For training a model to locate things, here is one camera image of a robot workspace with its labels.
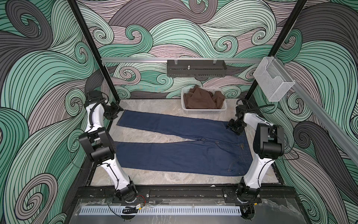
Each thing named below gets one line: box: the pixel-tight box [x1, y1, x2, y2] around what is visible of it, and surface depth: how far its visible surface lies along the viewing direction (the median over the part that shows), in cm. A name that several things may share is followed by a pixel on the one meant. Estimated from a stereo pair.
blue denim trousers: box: [114, 110, 254, 176], surface depth 92 cm
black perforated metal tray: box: [166, 58, 228, 78], surface depth 97 cm
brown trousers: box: [183, 85, 226, 110], surface depth 112 cm
